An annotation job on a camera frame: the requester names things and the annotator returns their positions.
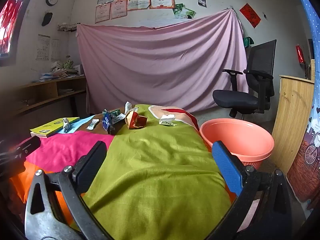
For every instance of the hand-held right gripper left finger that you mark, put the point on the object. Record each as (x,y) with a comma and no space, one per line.
(90,165)

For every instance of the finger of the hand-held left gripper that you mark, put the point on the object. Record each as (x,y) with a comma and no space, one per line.
(28,146)

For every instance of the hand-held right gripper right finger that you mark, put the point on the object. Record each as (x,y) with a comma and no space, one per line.
(227,167)

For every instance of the pink plastic basin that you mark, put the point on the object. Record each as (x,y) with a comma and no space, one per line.
(237,140)

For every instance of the small white sachet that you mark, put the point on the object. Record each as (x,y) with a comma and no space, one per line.
(93,124)

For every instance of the twisted white wrapper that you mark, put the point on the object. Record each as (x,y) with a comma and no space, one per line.
(65,125)

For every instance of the blue snack packet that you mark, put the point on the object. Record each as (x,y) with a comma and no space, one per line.
(107,122)

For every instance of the small blue wrapper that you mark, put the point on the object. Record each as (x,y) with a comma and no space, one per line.
(117,115)

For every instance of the red orange snack wrapper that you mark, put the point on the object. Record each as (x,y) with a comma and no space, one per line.
(136,122)

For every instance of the white paper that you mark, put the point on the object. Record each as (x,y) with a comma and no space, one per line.
(128,107)

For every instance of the white packet green strip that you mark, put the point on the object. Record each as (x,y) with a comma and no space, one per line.
(166,119)

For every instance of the yellow book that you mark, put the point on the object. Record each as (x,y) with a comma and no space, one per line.
(50,127)

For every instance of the wooden shelf desk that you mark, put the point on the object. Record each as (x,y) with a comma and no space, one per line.
(47,90)

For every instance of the colourful patchwork cloth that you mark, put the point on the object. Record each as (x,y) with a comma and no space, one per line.
(155,167)

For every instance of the papers inside shelf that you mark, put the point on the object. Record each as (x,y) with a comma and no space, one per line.
(65,91)

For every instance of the pile of papers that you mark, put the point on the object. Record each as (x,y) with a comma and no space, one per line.
(57,74)

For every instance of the white plastic bag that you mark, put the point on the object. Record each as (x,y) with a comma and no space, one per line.
(56,65)

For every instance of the white cardboard box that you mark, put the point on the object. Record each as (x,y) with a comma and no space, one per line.
(78,70)

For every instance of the green patterned bag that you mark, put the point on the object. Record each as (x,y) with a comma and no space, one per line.
(68,62)

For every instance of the black mesh office chair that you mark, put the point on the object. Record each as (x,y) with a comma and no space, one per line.
(260,57)

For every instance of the pink hanging bed sheet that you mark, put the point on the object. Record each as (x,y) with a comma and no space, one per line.
(155,67)

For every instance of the black cap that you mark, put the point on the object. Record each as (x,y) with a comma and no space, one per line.
(46,18)

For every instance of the red hanging ornament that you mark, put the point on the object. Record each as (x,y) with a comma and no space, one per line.
(299,53)

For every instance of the green plant photo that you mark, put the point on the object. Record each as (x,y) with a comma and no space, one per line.
(177,10)
(187,13)

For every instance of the blue printed curtain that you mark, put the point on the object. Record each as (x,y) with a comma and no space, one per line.
(312,30)

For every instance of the black white photo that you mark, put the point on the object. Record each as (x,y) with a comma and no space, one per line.
(202,2)

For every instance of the large wall calendar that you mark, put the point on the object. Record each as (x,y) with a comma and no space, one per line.
(43,47)

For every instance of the small wall calendar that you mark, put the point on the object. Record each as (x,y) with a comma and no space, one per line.
(55,49)

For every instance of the window with wooden frame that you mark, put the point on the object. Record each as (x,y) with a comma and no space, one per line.
(7,17)

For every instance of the red paper wall decoration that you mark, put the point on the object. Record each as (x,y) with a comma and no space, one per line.
(250,15)

